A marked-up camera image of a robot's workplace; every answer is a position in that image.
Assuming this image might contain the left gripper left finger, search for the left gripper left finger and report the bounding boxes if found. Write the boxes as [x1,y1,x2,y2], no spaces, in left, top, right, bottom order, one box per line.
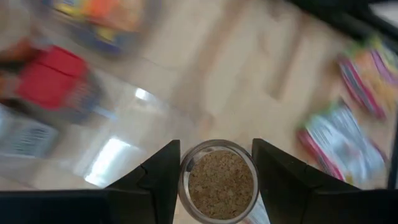
[0,139,181,224]

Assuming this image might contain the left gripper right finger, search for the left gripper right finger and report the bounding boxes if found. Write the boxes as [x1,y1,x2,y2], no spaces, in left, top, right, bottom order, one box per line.
[252,138,398,224]

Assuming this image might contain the cork-topped glass saffron jar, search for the cork-topped glass saffron jar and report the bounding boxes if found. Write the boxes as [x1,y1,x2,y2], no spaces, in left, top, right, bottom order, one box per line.
[177,139,259,224]

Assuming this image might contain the green pink ramen packet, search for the green pink ramen packet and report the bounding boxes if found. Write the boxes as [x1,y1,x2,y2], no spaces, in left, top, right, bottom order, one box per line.
[337,32,398,122]

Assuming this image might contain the small red packet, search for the small red packet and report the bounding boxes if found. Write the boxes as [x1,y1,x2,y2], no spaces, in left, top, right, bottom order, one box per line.
[15,45,105,124]

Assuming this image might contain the orange Maruchan ramen packet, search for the orange Maruchan ramen packet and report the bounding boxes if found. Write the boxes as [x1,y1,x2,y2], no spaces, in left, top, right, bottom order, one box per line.
[52,0,147,54]

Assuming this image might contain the green-edged ramen packet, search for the green-edged ramen packet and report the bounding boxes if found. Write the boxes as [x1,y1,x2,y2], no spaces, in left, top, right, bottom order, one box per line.
[294,101,391,189]

